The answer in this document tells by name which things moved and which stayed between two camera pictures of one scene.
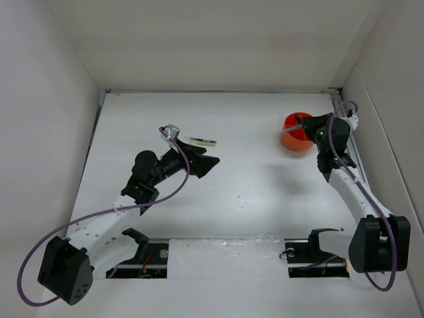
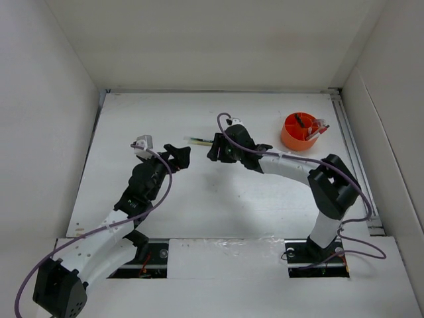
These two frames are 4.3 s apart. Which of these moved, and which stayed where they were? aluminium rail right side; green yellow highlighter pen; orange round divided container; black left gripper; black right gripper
Moved: black right gripper; black left gripper
Stayed: aluminium rail right side; orange round divided container; green yellow highlighter pen
